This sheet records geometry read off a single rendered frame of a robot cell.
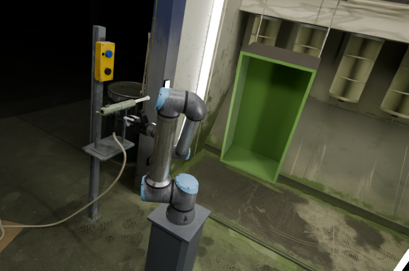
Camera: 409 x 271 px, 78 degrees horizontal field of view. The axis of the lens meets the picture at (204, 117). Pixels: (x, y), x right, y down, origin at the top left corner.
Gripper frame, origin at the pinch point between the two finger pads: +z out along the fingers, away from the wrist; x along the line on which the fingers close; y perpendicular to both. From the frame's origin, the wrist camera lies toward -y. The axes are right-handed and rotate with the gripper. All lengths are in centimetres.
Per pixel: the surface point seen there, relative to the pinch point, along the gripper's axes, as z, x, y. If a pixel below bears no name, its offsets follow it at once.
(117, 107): 8.3, -1.5, -4.2
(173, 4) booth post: 6, 47, -78
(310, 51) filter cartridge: -89, 198, -60
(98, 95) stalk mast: 26.2, -1.4, -7.1
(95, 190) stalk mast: 26, -1, 78
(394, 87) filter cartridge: -182, 203, -43
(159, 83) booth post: 9.0, 46.5, -14.3
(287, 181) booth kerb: -116, 175, 98
